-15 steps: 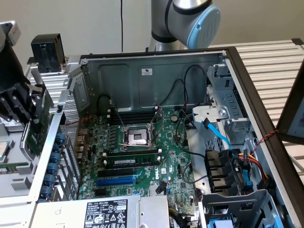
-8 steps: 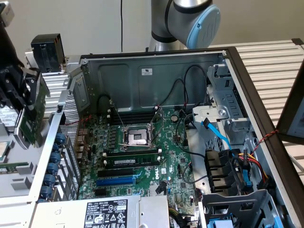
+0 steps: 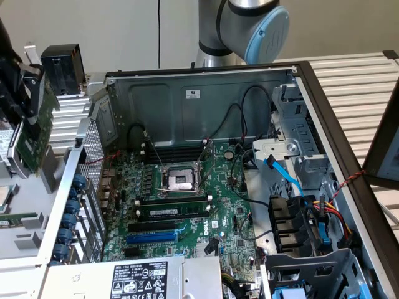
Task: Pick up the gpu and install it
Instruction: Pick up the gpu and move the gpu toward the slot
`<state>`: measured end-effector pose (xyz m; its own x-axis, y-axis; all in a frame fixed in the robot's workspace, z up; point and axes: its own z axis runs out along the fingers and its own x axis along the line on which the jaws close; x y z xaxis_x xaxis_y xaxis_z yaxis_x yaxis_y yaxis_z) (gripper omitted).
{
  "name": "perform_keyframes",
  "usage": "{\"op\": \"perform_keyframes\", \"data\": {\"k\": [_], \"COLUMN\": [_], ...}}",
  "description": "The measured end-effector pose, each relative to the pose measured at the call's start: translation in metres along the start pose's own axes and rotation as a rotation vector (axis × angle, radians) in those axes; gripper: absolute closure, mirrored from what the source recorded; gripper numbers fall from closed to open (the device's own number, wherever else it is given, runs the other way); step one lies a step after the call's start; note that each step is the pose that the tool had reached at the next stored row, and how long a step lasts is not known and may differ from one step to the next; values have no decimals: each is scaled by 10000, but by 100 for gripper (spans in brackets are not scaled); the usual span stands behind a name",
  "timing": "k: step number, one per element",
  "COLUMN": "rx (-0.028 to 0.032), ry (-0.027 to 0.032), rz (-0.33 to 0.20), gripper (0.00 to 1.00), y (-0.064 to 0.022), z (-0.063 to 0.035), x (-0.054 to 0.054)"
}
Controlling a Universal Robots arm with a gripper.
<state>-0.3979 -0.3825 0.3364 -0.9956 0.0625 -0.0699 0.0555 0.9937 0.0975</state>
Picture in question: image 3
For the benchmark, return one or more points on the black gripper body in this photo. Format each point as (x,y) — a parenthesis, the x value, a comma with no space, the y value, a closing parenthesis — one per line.
(11,78)

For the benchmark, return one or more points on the GPU card with black shroud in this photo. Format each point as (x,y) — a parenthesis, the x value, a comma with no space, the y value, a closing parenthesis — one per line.
(34,143)

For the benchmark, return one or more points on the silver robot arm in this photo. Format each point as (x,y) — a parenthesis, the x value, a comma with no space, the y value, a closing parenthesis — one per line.
(230,31)

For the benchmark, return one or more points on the grey parts rack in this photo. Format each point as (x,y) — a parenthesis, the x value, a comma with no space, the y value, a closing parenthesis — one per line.
(46,177)

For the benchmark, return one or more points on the blue card retention latch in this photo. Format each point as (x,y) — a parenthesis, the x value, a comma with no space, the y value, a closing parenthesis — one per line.
(74,193)
(69,221)
(79,181)
(66,236)
(61,251)
(73,207)

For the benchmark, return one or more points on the silver CPU chip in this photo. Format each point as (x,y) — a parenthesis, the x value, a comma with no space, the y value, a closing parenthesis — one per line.
(4,199)

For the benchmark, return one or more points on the grey metal PC case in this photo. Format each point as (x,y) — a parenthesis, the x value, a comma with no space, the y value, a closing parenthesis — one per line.
(156,109)

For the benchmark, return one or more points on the loose green RAM stick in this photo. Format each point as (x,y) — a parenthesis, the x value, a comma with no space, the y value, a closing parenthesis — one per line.
(15,215)

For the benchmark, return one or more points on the thin socket locking lever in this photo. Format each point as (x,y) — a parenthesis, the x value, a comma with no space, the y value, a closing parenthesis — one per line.
(166,189)
(155,151)

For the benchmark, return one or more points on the black RAM slot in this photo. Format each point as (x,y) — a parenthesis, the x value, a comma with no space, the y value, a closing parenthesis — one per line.
(174,157)
(174,153)
(174,148)
(174,198)
(174,161)

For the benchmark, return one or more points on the CPU socket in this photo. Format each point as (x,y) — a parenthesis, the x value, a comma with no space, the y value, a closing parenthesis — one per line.
(177,180)

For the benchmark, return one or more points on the long black expansion slot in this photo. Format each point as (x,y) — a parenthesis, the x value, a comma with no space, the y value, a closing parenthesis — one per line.
(149,227)

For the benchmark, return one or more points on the metal socket cover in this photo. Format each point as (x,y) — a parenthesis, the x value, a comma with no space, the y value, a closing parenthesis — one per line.
(207,155)

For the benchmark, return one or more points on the blue expansion slot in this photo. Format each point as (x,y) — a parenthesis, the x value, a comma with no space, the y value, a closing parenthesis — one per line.
(149,239)

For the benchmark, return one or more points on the grey power supply unit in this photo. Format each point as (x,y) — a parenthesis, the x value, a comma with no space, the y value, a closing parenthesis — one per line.
(93,280)

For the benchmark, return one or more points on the silver coin cell battery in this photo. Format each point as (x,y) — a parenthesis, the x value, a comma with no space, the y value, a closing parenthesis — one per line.
(229,155)

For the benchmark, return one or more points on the green motherboard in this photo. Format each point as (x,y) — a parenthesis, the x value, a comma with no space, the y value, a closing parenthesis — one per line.
(224,193)

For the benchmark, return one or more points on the silver chipset heatsink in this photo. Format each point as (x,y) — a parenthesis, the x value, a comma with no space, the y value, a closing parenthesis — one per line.
(201,249)

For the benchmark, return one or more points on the black plastic fan shroud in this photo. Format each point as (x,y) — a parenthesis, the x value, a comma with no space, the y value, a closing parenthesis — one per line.
(283,218)

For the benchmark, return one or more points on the blue plastic clip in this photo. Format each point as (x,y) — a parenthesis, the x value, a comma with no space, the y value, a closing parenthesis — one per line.
(324,230)

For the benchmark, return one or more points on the grey disk bay cage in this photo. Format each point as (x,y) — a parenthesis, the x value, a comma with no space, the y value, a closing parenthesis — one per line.
(311,268)

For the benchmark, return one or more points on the dark framed screen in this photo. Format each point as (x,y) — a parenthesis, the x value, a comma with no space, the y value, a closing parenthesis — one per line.
(383,149)

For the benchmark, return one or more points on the white metal bracket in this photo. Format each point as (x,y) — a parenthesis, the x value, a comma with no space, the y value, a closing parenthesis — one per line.
(30,53)

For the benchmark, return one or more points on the white wall label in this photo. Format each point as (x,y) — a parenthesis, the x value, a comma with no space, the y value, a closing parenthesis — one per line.
(192,94)

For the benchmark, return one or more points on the silver disk bay bracket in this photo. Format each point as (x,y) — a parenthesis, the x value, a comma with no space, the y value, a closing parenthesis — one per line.
(274,149)

